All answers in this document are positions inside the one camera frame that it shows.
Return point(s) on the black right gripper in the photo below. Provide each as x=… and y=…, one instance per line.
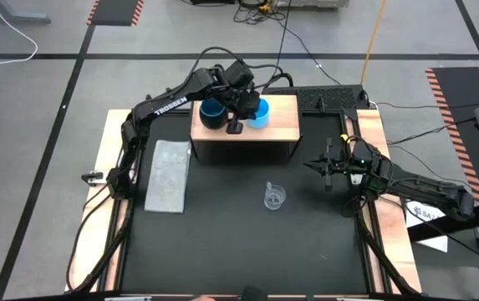
x=339, y=165

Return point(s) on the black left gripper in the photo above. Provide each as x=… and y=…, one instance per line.
x=239, y=102

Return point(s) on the light blue mug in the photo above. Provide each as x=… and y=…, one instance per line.
x=264, y=115

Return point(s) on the black mug blue inside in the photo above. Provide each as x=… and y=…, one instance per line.
x=212, y=110

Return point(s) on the clear plastic cup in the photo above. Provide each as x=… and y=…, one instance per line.
x=274, y=197

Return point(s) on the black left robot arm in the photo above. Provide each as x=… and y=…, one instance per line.
x=168, y=106

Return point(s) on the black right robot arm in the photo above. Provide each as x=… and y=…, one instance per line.
x=427, y=190

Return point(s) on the wooden shelf black legs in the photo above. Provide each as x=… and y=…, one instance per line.
x=281, y=121

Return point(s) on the wooden side board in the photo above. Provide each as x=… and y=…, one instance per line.
x=370, y=125
x=97, y=142

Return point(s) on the black perforated panel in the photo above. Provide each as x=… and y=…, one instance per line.
x=327, y=97

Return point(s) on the grey folded cloth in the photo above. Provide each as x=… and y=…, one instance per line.
x=168, y=175

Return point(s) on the white printed paper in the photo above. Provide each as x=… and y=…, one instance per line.
x=425, y=215

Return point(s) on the large hazard striped mat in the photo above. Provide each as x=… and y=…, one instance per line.
x=460, y=96

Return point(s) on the black and silver clamp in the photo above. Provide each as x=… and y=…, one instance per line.
x=95, y=178

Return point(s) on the small hazard striped mat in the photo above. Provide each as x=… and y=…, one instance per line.
x=115, y=12

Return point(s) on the grey table foot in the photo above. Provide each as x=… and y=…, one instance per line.
x=13, y=17

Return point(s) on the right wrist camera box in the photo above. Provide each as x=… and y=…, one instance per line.
x=362, y=150

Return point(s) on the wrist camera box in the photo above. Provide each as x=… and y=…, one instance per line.
x=239, y=73
x=362, y=150

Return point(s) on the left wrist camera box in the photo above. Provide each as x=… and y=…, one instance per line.
x=239, y=73

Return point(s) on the small black table camera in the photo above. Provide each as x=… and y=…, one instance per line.
x=256, y=294

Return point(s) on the black metal table frame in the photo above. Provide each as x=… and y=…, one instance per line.
x=118, y=259

